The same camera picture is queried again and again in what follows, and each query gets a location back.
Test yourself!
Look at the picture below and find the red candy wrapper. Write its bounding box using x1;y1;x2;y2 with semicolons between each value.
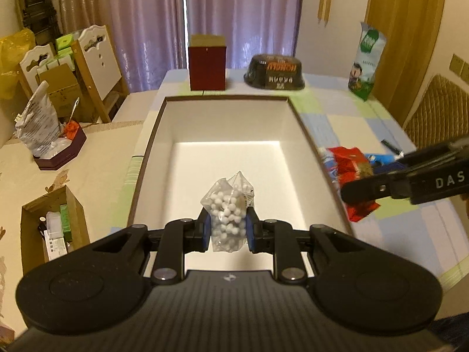
324;146;381;223

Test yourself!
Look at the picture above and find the cotton swab bag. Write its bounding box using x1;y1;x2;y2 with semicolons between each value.
200;171;254;253

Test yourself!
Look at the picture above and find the small dark green tube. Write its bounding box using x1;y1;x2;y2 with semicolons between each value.
381;139;404;157

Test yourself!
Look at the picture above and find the quilted beige chair cushion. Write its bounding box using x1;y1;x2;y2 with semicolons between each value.
405;74;468;149

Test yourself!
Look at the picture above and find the blue toothpaste box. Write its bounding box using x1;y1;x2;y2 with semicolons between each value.
318;147;339;189

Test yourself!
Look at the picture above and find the large brown cardboard box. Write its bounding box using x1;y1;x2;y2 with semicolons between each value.
128;95;351;233

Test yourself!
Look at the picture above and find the small open cardboard box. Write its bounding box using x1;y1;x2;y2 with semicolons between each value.
21;186;90;273

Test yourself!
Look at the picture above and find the green snack bag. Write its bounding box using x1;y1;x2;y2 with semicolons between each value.
348;22;386;101

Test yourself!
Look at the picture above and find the dark red tray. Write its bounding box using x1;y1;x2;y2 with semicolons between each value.
33;126;87;171

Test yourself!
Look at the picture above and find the black instant noodle bowl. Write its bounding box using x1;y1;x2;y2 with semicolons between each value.
243;54;305;91

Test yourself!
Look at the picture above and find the dark red square box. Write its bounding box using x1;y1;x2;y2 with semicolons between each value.
188;34;227;91

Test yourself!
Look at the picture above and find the brown carton on chair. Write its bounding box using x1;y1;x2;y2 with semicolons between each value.
38;65;83;118

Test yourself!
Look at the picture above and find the white wooden chair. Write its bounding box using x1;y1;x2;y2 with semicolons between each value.
72;25;129;123
17;43;54;98

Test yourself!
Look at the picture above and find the purple curtain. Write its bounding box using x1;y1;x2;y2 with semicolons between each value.
59;0;302;92

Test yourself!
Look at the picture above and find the yellow plastic bag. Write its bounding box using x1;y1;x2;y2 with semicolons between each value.
0;29;36;100

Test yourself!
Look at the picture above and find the black folding ladder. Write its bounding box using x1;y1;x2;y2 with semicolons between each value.
14;0;61;45

